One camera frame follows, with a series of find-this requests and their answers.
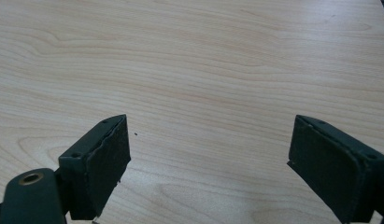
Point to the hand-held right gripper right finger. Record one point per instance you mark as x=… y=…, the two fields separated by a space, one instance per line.
x=336 y=174

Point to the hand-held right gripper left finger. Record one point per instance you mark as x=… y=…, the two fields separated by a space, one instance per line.
x=99 y=174

